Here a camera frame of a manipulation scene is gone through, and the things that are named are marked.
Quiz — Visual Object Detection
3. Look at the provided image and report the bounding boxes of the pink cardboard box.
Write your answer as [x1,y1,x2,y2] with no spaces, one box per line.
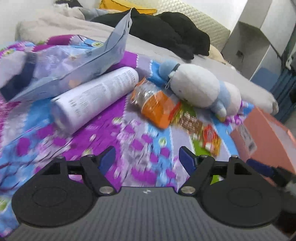
[230,108,295,187]

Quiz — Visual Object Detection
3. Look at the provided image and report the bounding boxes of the colourful floral bed sheet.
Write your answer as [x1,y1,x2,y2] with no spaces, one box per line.
[0,34,255,238]

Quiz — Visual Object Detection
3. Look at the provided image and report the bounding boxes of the brown red snack strip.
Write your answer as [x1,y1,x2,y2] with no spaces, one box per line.
[171,103,222,157]

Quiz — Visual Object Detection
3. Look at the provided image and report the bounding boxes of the white spray bottle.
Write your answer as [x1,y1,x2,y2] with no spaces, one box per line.
[51,67,139,135]

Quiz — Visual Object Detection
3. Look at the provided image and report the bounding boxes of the orange snack packet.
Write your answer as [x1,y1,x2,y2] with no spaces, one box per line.
[130,78,181,129]

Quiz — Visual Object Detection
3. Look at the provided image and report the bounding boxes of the blue curtain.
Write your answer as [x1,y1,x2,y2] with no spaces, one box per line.
[271,68,295,123]

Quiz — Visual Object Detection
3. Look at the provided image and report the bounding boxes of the white blue plush toy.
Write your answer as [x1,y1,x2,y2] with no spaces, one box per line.
[149,60,242,120]

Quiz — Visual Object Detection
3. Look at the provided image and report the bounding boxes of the pale blue plastic pouch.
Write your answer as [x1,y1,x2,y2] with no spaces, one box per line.
[1,12,132,102]

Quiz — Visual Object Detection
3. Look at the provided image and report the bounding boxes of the beige pink pillow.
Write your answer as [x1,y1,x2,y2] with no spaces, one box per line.
[209,45,227,64]

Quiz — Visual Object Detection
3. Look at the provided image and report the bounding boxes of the white wardrobe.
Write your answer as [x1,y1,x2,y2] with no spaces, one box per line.
[222,1,295,79]

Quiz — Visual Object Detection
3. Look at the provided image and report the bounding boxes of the black jacket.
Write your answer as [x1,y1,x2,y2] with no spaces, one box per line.
[92,8,210,60]

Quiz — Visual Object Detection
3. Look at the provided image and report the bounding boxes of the pile of clothes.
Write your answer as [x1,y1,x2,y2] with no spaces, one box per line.
[53,0,110,22]

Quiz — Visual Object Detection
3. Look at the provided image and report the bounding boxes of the yellow pillow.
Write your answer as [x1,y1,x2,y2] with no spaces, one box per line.
[99,0,157,15]

